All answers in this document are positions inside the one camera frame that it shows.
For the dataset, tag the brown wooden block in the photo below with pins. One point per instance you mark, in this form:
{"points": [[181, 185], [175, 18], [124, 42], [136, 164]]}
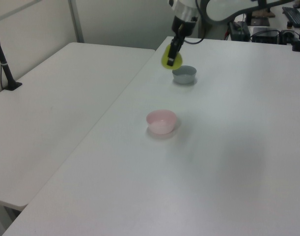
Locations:
{"points": [[264, 12]]}

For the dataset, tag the grey plastic bowl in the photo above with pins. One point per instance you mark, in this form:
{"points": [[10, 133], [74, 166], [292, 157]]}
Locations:
{"points": [[184, 75]]}

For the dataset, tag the flat black box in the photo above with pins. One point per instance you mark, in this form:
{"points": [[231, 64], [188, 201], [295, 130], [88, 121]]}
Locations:
{"points": [[260, 21]]}

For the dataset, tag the black camera stand with clamp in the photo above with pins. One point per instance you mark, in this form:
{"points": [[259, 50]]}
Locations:
{"points": [[299, 37]]}

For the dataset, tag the black electronics box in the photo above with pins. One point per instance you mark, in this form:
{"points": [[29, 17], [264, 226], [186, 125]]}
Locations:
{"points": [[265, 35]]}

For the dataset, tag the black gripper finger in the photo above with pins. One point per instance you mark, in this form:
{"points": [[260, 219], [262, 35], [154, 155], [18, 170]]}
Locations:
{"points": [[174, 48], [176, 63]]}

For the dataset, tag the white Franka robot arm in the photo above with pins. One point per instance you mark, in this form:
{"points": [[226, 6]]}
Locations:
{"points": [[221, 9]]}

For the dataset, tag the black and green device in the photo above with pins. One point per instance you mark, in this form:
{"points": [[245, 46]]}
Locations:
{"points": [[239, 30]]}

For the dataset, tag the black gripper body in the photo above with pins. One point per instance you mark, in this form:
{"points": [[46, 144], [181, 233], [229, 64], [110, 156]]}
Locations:
{"points": [[185, 25]]}

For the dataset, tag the black camera pole with base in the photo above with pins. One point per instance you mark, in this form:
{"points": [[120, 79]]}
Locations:
{"points": [[3, 64]]}

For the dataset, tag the black computer keyboard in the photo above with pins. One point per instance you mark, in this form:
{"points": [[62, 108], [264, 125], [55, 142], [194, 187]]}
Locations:
{"points": [[293, 15]]}

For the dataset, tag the pink plastic bowl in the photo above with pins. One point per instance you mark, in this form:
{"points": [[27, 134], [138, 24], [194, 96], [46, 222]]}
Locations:
{"points": [[161, 121]]}

